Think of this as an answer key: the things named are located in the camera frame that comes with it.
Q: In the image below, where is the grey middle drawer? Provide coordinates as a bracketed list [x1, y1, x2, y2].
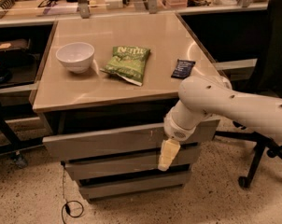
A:
[65, 145, 201, 180]

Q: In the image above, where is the white ceramic bowl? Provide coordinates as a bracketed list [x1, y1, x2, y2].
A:
[56, 42, 95, 74]

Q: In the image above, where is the green chip bag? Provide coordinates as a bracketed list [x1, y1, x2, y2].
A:
[101, 46, 150, 86]

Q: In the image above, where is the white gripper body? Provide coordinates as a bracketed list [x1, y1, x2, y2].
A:
[163, 112, 195, 142]

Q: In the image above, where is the grey top drawer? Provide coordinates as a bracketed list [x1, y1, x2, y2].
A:
[42, 118, 221, 162]

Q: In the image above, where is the black office chair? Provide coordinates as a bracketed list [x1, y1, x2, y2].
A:
[215, 0, 282, 189]

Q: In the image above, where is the dark blue snack packet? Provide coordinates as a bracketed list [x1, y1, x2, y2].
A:
[171, 59, 195, 79]

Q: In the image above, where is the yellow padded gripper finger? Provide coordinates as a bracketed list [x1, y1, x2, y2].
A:
[158, 138, 180, 171]

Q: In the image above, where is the black table leg with caster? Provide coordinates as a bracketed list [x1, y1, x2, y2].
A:
[0, 106, 43, 168]

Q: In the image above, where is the drawer cabinet with tan top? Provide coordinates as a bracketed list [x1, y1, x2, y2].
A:
[33, 13, 219, 189]

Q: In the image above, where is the grey drawer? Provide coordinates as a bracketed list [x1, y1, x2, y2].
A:
[42, 118, 221, 162]
[65, 145, 201, 180]
[79, 170, 191, 200]

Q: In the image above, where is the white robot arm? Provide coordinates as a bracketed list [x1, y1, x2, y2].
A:
[158, 76, 282, 171]

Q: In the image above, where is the grey bottom drawer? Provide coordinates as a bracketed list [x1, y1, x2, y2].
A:
[79, 170, 191, 200]

